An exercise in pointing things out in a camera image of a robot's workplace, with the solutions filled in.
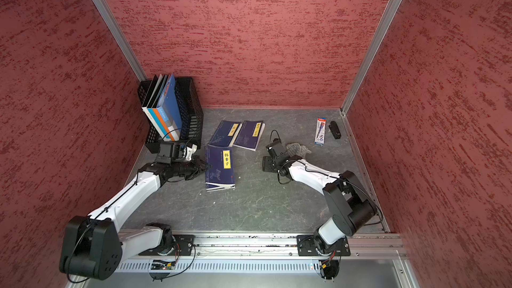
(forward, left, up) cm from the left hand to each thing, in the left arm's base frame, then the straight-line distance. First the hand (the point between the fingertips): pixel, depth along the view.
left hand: (211, 170), depth 82 cm
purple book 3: (-5, -4, -2) cm, 7 cm away
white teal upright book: (+18, +25, +17) cm, 35 cm away
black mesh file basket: (+42, +21, -8) cm, 48 cm away
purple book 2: (-1, -4, -2) cm, 5 cm away
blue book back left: (+27, -2, -10) cm, 28 cm away
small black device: (+29, -62, -9) cm, 69 cm away
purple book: (+27, -15, -10) cm, 32 cm away
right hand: (+6, -25, -7) cm, 27 cm away
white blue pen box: (+30, -54, -11) cm, 63 cm away
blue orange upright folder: (+22, +19, +15) cm, 33 cm away
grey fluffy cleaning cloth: (+16, -38, -7) cm, 42 cm away
